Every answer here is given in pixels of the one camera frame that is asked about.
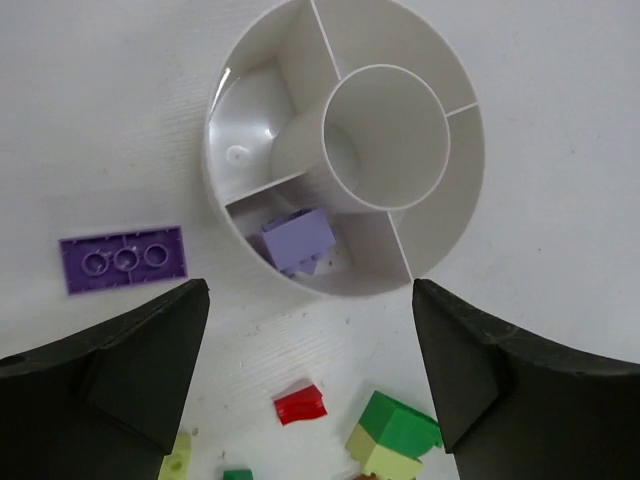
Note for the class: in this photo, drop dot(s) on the yellow-green lego brick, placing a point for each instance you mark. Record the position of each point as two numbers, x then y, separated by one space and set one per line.
175 466

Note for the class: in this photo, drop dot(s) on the purple lego plate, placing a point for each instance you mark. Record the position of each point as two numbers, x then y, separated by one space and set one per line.
118 260

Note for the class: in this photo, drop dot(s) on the green and yellow lego stack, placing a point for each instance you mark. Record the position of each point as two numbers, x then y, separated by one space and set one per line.
391 437

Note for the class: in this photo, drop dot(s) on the purple square lego brick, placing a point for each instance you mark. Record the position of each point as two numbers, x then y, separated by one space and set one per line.
296 242

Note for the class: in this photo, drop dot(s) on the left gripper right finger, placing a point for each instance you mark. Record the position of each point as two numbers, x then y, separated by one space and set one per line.
514 405

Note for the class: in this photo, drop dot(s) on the white round divided container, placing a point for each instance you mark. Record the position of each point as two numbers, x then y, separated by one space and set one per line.
361 109

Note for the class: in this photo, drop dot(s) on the small red sloped lego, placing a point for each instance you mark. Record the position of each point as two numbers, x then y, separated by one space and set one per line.
302 401

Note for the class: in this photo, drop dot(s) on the small green sloped lego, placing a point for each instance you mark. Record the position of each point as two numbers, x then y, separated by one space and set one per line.
238 474

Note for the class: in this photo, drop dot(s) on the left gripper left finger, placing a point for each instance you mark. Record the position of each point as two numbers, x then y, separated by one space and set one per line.
106 402

